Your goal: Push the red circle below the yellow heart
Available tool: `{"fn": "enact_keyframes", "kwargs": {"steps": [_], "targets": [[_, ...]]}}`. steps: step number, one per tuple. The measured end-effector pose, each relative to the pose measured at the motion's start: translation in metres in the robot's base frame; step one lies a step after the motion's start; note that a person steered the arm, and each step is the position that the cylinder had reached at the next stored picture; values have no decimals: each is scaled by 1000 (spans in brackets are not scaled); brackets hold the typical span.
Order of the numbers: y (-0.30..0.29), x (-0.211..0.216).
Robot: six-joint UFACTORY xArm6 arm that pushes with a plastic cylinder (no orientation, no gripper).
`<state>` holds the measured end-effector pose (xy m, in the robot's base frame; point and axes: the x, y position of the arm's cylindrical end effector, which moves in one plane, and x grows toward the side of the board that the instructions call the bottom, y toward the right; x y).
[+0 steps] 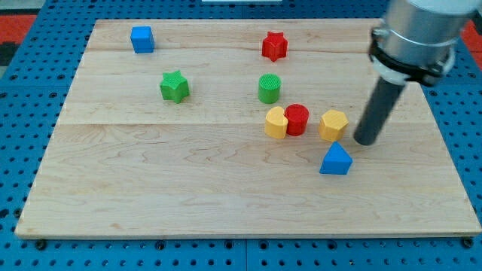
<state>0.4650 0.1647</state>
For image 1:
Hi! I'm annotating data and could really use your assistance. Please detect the yellow hexagon block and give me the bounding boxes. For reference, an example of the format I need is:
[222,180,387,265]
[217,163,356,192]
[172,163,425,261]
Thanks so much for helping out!
[318,109,349,142]

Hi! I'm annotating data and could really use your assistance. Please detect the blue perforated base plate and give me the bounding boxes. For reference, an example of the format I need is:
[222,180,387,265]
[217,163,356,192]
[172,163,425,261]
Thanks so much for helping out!
[1,0,481,270]

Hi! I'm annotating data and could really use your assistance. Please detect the blue cube block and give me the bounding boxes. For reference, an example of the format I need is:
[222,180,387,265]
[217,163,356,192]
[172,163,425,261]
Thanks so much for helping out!
[130,26,155,53]

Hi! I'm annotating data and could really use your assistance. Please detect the red star block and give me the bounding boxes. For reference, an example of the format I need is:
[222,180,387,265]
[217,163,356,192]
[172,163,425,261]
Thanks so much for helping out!
[261,32,288,62]

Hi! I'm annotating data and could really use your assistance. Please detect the blue triangle block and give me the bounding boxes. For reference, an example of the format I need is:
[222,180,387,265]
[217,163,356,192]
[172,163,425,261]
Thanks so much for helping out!
[319,142,353,175]

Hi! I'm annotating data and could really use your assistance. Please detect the green cylinder block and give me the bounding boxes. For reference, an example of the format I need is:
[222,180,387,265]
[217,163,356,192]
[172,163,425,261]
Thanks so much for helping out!
[258,73,282,104]

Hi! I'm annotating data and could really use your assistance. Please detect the light wooden board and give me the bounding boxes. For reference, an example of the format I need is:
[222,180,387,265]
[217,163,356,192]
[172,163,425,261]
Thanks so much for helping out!
[15,19,481,239]

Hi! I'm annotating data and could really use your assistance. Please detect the green star block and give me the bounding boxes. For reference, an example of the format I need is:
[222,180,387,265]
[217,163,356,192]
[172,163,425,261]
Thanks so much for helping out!
[160,70,190,104]

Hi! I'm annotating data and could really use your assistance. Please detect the red cylinder block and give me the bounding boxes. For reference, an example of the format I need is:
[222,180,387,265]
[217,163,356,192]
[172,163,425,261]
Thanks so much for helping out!
[285,104,310,136]

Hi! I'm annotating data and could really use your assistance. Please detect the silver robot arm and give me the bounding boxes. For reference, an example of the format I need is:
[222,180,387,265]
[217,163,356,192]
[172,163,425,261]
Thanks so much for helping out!
[369,0,481,87]

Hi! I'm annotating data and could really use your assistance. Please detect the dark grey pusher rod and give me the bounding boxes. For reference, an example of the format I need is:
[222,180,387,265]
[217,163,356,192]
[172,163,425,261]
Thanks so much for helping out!
[353,77,405,146]

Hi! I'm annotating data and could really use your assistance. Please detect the yellow heart block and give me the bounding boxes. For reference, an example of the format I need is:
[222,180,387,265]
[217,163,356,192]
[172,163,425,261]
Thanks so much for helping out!
[264,106,288,139]

